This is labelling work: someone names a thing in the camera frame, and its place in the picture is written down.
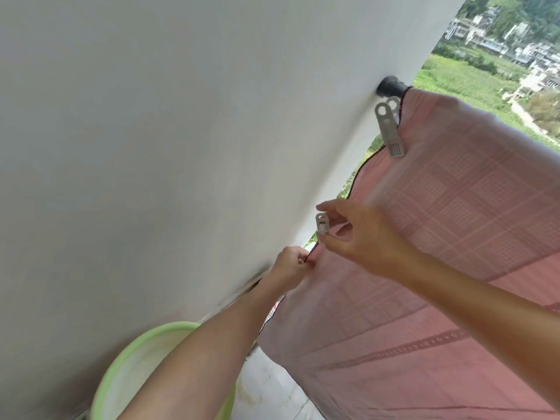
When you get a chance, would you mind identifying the person's right hand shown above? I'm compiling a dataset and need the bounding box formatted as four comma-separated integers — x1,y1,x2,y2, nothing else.
316,198,421,281

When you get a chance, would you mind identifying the person's left hand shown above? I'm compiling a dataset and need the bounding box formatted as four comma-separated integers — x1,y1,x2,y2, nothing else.
269,246,317,293

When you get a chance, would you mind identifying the pink patterned bed sheet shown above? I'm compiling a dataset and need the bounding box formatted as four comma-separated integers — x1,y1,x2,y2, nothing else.
257,86,560,420

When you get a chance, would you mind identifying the black metal balcony railing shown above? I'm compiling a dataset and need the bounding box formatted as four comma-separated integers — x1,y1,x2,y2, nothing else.
376,75,412,97

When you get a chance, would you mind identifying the person's right forearm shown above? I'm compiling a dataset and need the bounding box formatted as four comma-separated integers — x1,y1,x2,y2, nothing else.
400,253,560,414

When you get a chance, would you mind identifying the person's left forearm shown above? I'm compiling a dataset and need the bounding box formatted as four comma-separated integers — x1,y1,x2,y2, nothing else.
115,279,289,420

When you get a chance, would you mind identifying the green plastic basin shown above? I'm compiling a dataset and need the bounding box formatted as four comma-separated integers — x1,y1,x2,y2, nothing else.
89,321,237,420

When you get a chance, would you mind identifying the cluster of village houses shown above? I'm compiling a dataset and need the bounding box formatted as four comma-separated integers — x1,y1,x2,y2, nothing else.
442,3,560,101

